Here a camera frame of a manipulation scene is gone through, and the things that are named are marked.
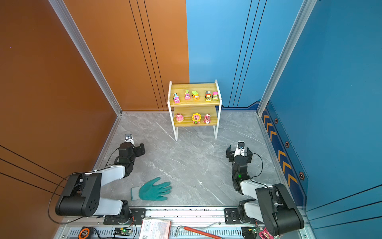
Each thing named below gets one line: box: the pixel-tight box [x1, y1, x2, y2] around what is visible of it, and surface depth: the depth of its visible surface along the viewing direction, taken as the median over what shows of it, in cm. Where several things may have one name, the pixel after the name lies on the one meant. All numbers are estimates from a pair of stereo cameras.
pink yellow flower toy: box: [191, 112, 202, 125], surface depth 91 cm
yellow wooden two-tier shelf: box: [167, 79, 223, 142], surface depth 90 cm
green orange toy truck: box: [204, 90, 212, 102], surface depth 81 cm
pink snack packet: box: [258, 227, 275, 239], surface depth 70 cm
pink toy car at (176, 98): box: [173, 92, 181, 104], surface depth 81 cm
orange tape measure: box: [78, 226, 92, 239], surface depth 68 cm
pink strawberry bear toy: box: [203, 113, 212, 124], surface depth 91 cm
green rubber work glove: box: [130, 176, 172, 201], surface depth 82 cm
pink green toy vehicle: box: [211, 91, 219, 101], surface depth 81 cm
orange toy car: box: [191, 90, 200, 101], surface depth 82 cm
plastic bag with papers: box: [139, 218, 173, 239], surface depth 68 cm
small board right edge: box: [241, 227, 258, 239], surface depth 72 cm
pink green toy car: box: [184, 89, 191, 100], surface depth 82 cm
